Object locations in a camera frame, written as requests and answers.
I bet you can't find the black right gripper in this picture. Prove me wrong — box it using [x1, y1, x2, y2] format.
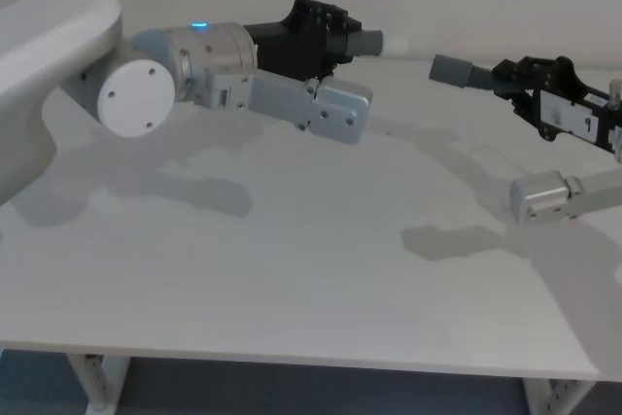
[490, 55, 622, 159]

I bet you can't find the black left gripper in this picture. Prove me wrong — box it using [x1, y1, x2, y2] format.
[242, 0, 363, 81]

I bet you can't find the grey cuff with white tube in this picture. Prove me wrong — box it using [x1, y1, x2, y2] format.
[357, 29, 415, 61]

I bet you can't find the grey cuff with ribbed hose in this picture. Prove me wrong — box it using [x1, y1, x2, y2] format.
[428, 52, 495, 92]

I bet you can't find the pale metal table leg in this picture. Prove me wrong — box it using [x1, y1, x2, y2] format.
[523, 375, 605, 415]
[66, 353, 131, 415]

